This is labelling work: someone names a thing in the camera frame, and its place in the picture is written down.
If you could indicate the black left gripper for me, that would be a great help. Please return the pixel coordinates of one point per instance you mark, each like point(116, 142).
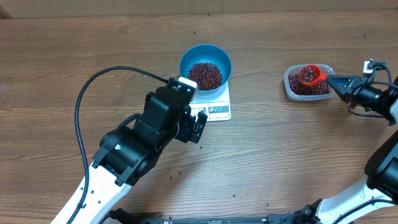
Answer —
point(187, 121)

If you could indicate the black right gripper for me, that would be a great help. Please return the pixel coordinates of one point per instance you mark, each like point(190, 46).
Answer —
point(351, 79)

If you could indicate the orange measuring scoop blue handle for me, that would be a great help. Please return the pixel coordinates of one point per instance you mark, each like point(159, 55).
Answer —
point(320, 76)

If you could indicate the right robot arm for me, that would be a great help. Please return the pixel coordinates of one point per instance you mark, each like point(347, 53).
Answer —
point(378, 187)

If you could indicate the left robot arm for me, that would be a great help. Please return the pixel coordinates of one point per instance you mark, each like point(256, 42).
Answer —
point(130, 151)

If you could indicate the white digital kitchen scale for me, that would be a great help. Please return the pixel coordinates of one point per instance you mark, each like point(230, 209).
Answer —
point(214, 103)

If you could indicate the red beans in scoop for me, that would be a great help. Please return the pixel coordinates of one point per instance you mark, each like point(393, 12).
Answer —
point(307, 75)

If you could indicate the red beans in bowl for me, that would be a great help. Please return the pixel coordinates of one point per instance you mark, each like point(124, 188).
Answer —
point(207, 76)

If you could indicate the blue plastic bowl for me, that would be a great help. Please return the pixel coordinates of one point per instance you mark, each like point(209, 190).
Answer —
point(206, 53)

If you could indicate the red adzuki beans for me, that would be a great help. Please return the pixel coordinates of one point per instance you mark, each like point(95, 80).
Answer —
point(321, 88)

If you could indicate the clear plastic container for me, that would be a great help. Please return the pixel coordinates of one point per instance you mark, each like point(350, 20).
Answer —
point(293, 70)

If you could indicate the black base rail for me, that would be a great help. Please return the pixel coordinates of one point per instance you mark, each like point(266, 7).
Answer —
point(273, 218)

